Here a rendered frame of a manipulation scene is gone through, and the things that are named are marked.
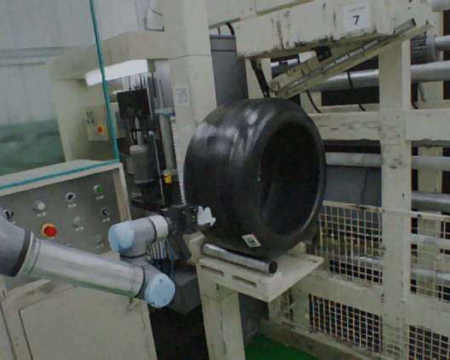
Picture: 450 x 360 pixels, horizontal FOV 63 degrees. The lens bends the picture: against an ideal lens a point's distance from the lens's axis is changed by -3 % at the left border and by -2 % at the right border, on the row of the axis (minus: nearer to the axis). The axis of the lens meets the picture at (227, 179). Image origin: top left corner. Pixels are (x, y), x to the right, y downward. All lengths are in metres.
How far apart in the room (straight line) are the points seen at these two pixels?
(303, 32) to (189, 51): 0.43
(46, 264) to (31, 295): 0.73
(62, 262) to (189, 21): 1.03
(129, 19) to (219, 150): 9.76
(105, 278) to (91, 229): 0.77
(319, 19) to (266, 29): 0.23
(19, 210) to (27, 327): 0.42
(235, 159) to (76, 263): 0.56
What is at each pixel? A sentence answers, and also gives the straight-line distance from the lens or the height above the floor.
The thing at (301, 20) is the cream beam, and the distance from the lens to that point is 1.50.
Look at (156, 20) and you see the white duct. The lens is 2.15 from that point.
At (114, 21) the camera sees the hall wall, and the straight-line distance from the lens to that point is 10.72.
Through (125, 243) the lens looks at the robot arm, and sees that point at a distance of 1.01.
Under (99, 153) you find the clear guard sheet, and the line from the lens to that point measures 1.60.
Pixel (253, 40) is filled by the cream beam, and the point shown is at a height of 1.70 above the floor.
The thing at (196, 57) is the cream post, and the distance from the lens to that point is 1.54.
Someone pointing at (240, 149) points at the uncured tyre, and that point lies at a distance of 1.17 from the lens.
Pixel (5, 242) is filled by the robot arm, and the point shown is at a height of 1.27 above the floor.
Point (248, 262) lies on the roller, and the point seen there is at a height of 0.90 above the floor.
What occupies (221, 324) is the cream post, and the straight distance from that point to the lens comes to 1.80.
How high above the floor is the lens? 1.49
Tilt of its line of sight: 13 degrees down
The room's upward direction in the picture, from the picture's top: 6 degrees counter-clockwise
